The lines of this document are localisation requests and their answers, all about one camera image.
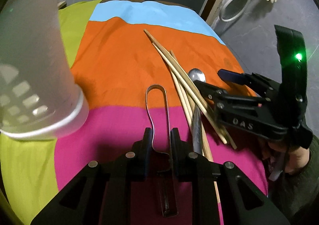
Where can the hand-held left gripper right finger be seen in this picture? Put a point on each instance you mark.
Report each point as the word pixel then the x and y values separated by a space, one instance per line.
pixel 175 141

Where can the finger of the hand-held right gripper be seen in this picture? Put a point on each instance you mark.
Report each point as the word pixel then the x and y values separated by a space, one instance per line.
pixel 231 76
pixel 206 87

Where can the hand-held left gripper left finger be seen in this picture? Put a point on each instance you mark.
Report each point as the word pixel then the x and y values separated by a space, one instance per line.
pixel 148 141

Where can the metal spoon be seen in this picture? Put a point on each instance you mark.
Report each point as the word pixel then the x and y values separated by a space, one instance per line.
pixel 197 75

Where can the metal tongs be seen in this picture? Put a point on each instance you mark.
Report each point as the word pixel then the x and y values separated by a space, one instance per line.
pixel 168 195

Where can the white plastic utensil holder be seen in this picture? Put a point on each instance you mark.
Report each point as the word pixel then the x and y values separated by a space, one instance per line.
pixel 32 52

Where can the person's right forearm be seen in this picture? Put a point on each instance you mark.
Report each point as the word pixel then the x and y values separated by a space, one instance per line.
pixel 306 190

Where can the person's right hand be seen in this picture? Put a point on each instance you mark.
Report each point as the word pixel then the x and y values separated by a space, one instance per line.
pixel 296 158

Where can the colourful striped tablecloth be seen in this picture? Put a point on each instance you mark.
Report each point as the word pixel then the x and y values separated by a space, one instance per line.
pixel 119 65

